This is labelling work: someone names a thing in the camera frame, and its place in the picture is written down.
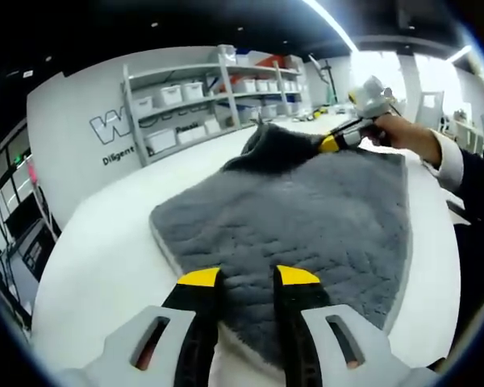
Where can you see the black-framed glass partition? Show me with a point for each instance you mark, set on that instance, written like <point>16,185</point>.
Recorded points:
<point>0,177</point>

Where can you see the green exit light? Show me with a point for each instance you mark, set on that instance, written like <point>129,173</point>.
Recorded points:
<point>16,159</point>

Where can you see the pink paper sign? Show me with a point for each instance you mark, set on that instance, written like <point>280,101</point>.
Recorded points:
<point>32,173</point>

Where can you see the grey background desk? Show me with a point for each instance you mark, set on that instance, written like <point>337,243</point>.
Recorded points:
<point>34,254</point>

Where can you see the grey towel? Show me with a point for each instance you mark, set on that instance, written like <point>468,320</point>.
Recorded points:
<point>286,217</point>

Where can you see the person's dark-clothed torso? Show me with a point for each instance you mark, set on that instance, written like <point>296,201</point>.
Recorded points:
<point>478,262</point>

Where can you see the black monitor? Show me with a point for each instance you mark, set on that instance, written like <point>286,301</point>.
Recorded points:
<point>22,217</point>

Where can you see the idle white yellow gripper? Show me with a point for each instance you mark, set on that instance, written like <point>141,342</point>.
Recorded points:
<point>318,113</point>

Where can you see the shelf with white bins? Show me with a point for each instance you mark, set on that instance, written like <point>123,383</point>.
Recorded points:
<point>171,93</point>

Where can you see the ceiling light strip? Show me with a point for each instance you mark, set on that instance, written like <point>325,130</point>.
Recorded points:
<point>339,26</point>

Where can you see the tall equipment stand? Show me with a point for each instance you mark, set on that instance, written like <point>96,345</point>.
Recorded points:
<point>330,80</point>

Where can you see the grey metal shelving unit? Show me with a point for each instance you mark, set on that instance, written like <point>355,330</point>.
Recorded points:
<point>278,80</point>
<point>222,101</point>

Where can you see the person's right hand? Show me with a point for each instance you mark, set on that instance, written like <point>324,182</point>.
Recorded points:
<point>411,137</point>

